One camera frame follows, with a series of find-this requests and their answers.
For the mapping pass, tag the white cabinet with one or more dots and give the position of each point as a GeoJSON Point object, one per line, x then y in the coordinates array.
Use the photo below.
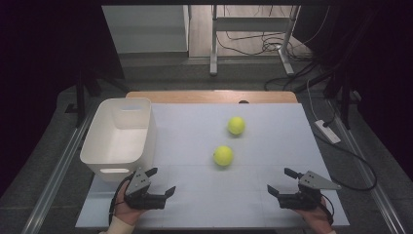
{"type": "Point", "coordinates": [146, 29]}

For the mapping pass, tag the white plastic bin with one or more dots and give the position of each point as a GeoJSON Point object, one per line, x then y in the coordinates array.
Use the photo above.
{"type": "Point", "coordinates": [118, 143]}

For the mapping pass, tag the person's right hand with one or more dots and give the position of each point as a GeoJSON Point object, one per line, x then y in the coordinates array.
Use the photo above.
{"type": "Point", "coordinates": [318, 219]}

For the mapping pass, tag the grey metal floor rail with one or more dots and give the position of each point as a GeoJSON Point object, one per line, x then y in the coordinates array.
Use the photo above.
{"type": "Point", "coordinates": [373, 185]}
{"type": "Point", "coordinates": [55, 177]}

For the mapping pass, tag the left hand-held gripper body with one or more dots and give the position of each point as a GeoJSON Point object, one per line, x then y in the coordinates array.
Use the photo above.
{"type": "Point", "coordinates": [142, 200]}

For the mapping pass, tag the person's left hand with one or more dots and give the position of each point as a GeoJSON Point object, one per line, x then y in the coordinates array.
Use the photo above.
{"type": "Point", "coordinates": [125, 213]}

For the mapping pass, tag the white desk frame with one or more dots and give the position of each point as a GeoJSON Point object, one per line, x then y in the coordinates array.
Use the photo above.
{"type": "Point", "coordinates": [250, 24]}

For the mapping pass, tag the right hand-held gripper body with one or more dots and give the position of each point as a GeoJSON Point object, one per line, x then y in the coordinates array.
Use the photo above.
{"type": "Point", "coordinates": [302, 200]}

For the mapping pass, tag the yellow tennis ball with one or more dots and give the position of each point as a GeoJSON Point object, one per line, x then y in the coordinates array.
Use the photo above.
{"type": "Point", "coordinates": [236, 125]}
{"type": "Point", "coordinates": [223, 155]}

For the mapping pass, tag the dark metal stand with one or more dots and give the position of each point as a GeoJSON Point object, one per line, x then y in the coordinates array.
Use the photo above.
{"type": "Point", "coordinates": [80, 100]}
{"type": "Point", "coordinates": [345, 97]}

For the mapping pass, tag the white power strip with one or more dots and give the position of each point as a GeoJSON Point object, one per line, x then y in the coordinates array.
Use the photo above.
{"type": "Point", "coordinates": [327, 131]}

